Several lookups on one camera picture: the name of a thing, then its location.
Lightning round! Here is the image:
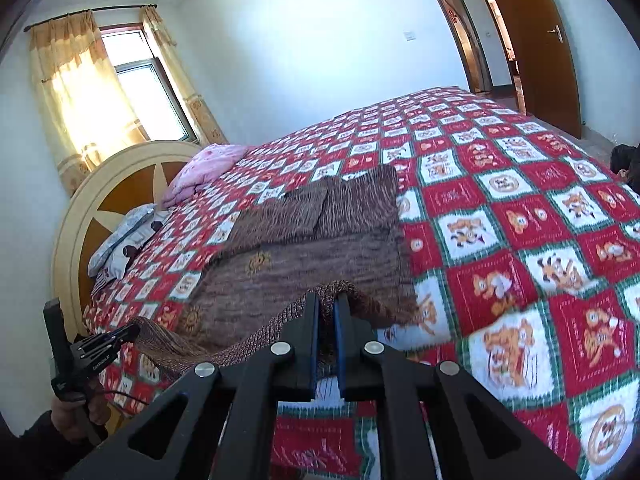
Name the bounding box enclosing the black curtain rod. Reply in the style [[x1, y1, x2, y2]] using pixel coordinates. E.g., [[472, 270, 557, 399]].
[[22, 3, 159, 31]]

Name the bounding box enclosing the brown wooden door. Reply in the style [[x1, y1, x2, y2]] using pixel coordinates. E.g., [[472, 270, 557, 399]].
[[474, 0, 584, 139]]

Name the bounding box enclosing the brown door frame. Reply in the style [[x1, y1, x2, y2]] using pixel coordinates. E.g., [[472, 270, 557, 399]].
[[417, 0, 507, 97]]

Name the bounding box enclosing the window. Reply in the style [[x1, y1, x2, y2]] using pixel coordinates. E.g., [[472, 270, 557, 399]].
[[99, 25, 199, 144]]

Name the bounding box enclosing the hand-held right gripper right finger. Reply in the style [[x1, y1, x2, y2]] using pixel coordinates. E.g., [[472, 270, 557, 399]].
[[334, 292, 581, 480]]

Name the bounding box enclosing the person's left forearm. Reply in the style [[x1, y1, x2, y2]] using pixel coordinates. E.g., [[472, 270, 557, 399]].
[[7, 409, 109, 480]]

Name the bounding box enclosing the person's left hand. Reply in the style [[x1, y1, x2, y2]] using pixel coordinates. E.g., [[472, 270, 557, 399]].
[[51, 391, 112, 443]]

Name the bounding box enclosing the black cable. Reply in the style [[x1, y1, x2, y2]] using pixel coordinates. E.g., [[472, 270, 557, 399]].
[[97, 388, 151, 417]]

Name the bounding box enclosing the wide yellow curtain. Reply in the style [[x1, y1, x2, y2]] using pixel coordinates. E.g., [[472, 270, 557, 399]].
[[27, 12, 151, 197]]

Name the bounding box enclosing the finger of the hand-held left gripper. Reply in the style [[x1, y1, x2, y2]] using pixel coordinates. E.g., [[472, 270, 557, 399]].
[[74, 323, 141, 357]]

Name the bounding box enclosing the grey patterned pillow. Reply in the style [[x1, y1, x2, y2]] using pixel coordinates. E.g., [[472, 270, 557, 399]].
[[87, 203, 171, 281]]

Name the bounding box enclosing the cream wooden bed headboard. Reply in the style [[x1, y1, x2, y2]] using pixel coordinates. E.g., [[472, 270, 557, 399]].
[[52, 140, 204, 342]]

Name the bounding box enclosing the brown knit sweater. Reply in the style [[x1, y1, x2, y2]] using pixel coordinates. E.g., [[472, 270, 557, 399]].
[[132, 164, 422, 377]]

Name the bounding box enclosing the red checked printed blanket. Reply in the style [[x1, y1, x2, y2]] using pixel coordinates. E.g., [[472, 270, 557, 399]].
[[82, 86, 640, 480]]

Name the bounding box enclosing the narrow yellow curtain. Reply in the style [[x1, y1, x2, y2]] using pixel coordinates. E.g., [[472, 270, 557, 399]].
[[138, 5, 229, 147]]

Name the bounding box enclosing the pink pillow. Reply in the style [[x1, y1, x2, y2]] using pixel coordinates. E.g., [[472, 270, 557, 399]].
[[160, 143, 256, 210]]

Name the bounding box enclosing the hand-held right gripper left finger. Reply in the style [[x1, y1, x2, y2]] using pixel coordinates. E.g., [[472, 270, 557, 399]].
[[65, 292, 321, 480]]

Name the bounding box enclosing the dark bag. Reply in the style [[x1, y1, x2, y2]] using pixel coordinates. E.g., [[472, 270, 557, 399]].
[[609, 143, 640, 194]]

